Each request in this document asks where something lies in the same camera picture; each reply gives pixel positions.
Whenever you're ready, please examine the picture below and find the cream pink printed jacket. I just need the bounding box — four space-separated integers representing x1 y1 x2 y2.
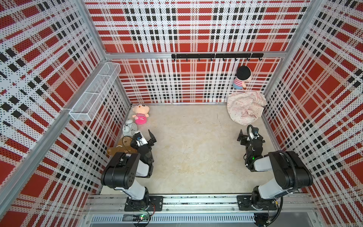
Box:
227 91 267 126

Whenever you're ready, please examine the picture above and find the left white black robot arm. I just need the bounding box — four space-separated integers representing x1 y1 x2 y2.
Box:
101 131 157 211

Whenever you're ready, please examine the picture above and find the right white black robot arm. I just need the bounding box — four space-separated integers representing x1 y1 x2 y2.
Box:
237 125 313 211

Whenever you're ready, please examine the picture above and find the brown teddy bear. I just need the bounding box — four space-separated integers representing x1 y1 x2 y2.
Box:
107 136 137 157

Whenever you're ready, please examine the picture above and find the white alarm clock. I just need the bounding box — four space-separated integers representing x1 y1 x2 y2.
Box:
123 119 138 137

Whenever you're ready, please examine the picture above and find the pink pig plush doll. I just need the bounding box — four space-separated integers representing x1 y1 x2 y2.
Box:
132 104 150 125

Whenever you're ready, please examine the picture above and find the black-haired hanging doll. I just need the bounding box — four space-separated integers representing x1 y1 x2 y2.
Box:
233 65 252 89

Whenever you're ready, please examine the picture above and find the green circuit board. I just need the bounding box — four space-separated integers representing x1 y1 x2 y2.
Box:
122 214 149 222

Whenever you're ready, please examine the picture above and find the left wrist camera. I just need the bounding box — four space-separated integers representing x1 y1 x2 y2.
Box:
133 131 147 146

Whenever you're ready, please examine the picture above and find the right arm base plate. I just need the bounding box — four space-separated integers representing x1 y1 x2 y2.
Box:
237 195 278 211

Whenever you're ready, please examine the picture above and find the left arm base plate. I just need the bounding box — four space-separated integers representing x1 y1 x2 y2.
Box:
124 195 164 212

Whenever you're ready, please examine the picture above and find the aluminium front rail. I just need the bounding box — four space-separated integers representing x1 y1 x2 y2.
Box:
80 194 324 227

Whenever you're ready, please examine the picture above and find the black hook rail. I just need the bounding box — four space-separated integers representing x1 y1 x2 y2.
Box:
171 53 264 60

